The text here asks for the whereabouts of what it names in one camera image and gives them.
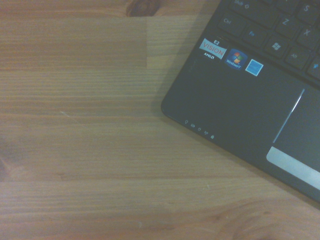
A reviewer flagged black netbook laptop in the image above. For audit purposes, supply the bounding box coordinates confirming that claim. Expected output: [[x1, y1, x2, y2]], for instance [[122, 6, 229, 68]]
[[160, 0, 320, 204]]

